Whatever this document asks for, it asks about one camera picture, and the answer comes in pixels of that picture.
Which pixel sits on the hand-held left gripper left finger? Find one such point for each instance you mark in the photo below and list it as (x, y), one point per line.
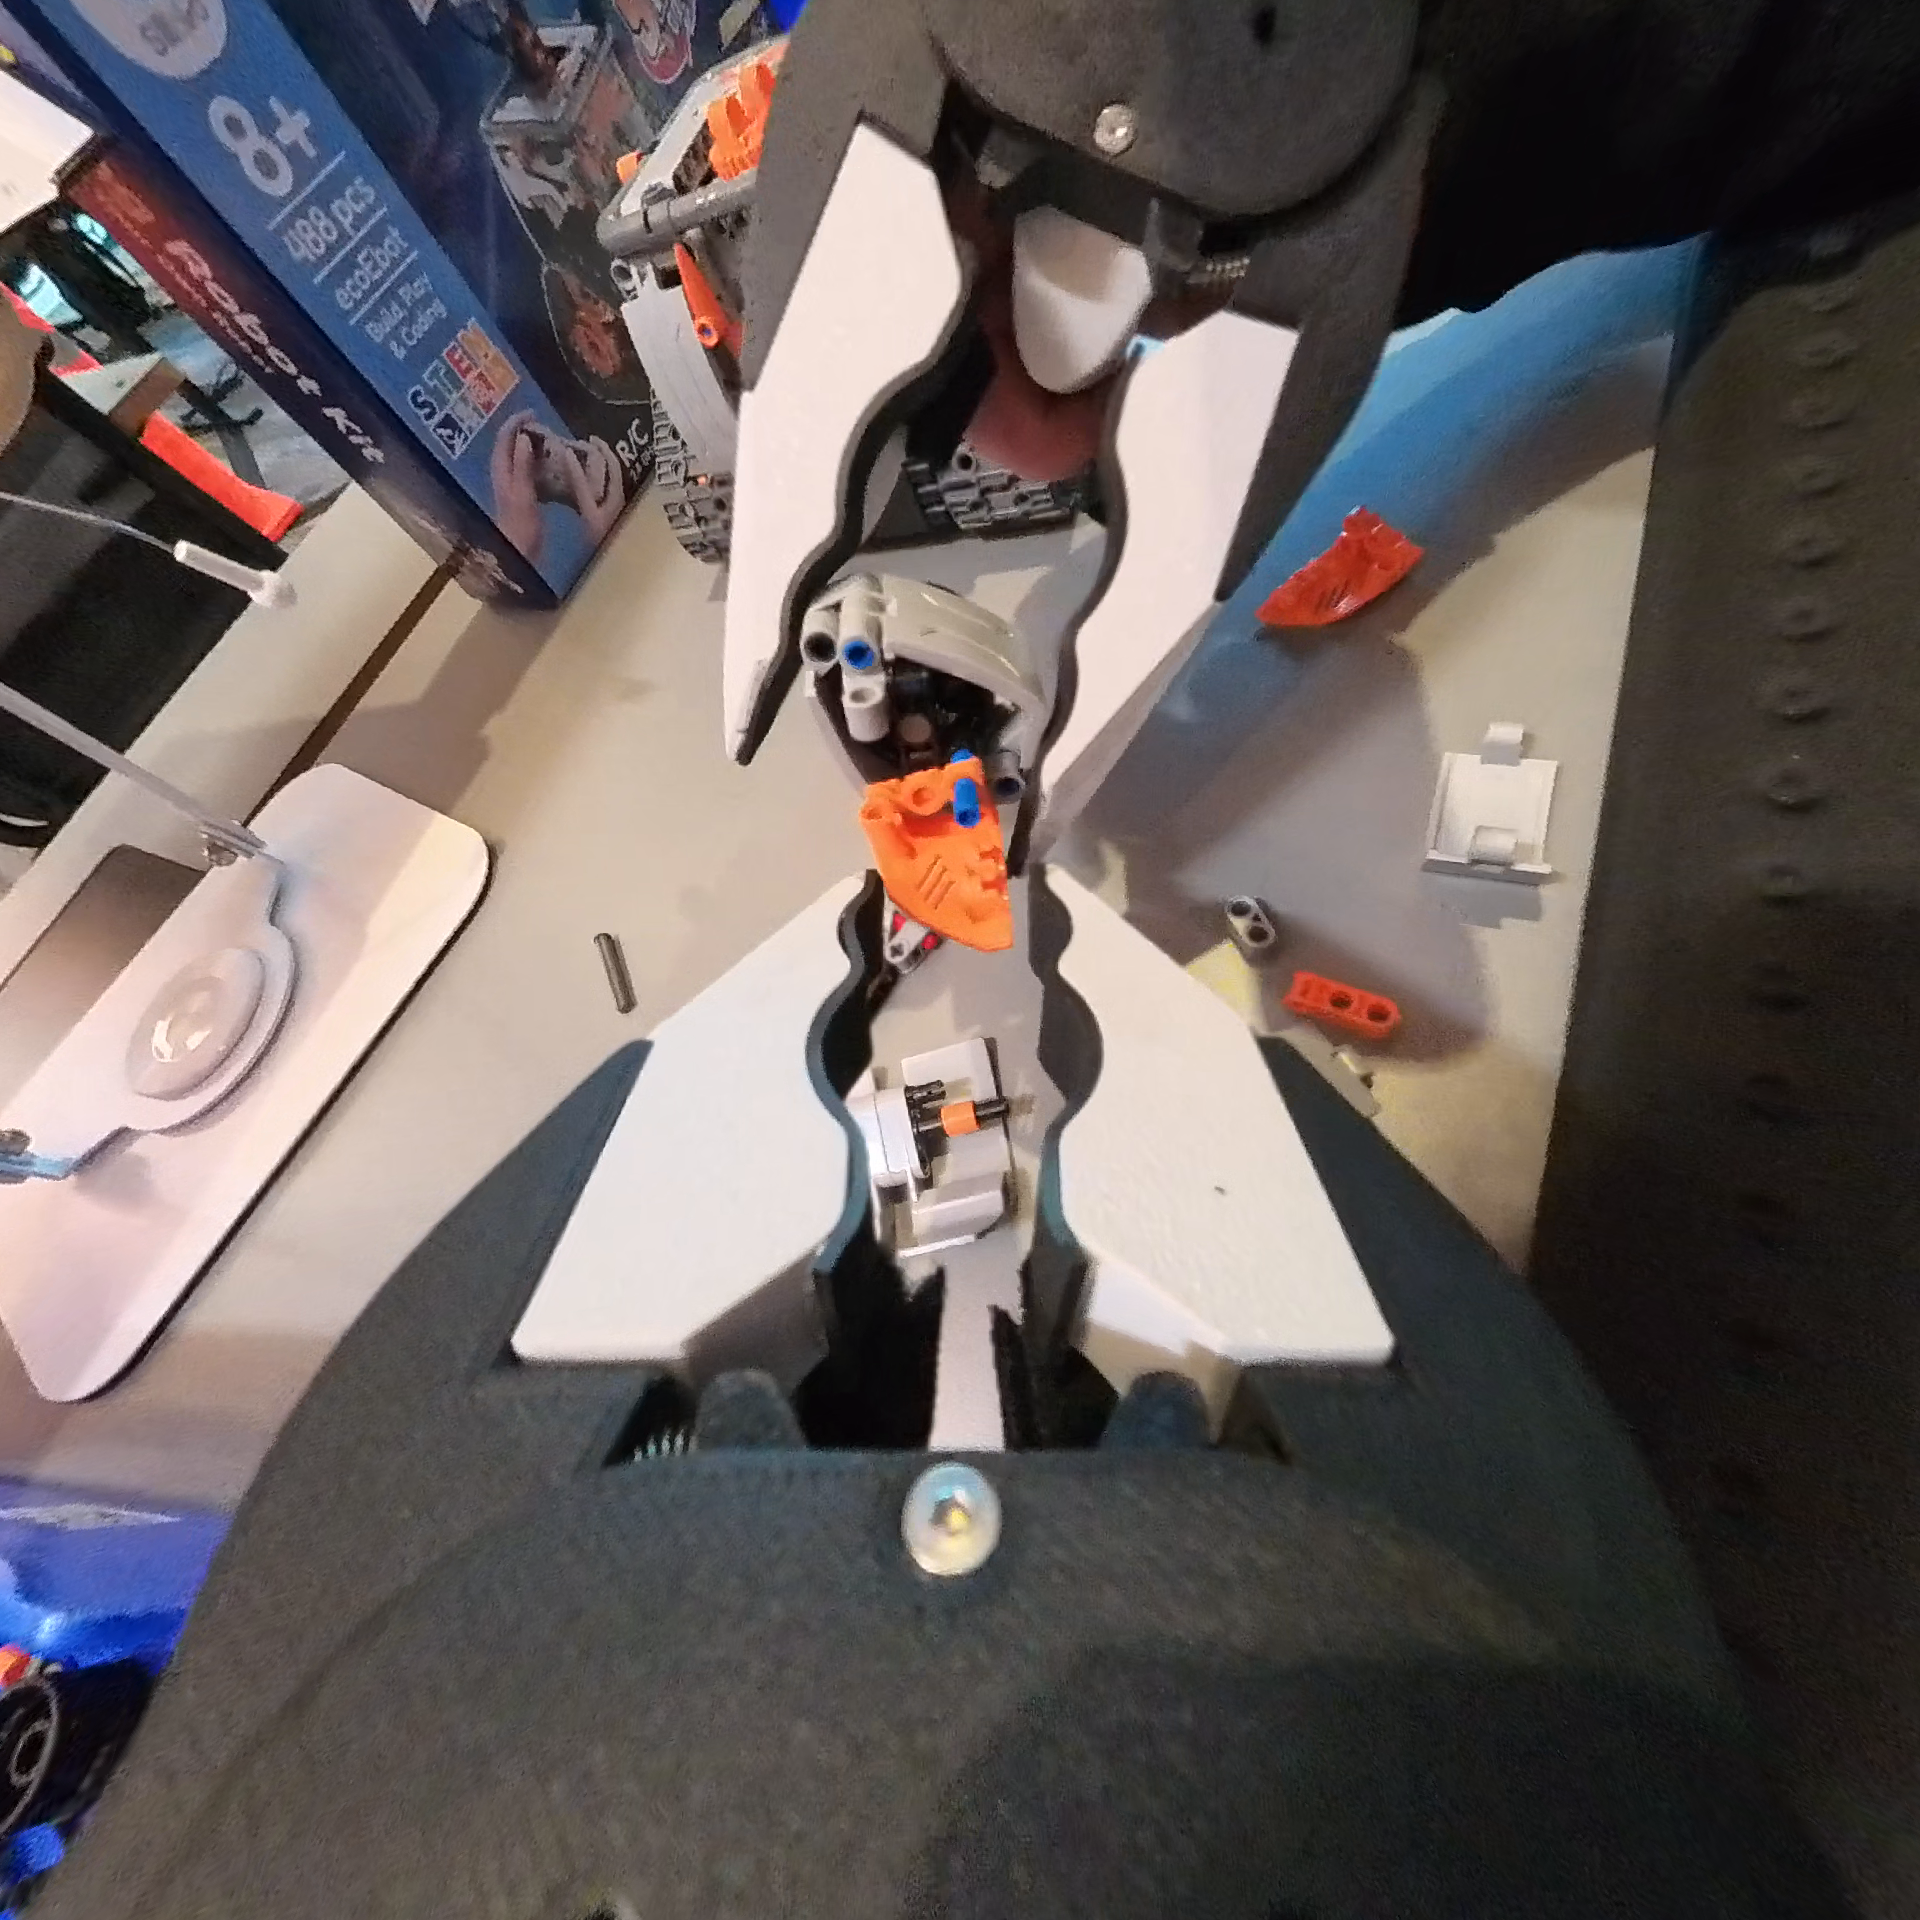
(674, 1200)

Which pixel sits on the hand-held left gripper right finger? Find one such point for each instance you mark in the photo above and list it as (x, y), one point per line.
(1230, 1200)

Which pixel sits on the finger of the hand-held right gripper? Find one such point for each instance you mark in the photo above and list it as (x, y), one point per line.
(839, 329)
(1201, 494)

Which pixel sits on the grey hinge assembly orange bushes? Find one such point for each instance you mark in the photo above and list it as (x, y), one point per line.
(960, 1185)

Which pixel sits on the grey motor assembly orange panel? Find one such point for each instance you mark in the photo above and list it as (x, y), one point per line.
(938, 869)

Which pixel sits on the person's right hand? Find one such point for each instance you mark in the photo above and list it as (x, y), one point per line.
(1035, 434)

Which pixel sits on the red curved shell piece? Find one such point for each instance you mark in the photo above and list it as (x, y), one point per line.
(1336, 579)

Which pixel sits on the tracked toy robot vehicle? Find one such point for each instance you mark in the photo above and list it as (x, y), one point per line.
(674, 346)

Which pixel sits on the orange three-hole beam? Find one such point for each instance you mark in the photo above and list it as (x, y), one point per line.
(1383, 1020)

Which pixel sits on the short black axle pin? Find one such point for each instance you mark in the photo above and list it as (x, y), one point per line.
(616, 970)

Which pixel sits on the grey two-hole connector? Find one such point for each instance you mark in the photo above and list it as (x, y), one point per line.
(1254, 924)

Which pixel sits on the small grey connector red axle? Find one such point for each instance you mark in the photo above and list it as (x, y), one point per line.
(912, 937)

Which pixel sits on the light blue sheet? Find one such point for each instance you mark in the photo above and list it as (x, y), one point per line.
(1545, 388)

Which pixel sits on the light grey flat clip panel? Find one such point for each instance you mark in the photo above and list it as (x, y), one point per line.
(1478, 796)

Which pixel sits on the white rounded base board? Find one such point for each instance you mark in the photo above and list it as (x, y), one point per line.
(346, 901)

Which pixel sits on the blue toy kit box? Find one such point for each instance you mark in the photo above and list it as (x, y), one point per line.
(299, 225)

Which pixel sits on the blue storage bin with tag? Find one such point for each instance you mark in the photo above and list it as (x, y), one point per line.
(75, 1545)

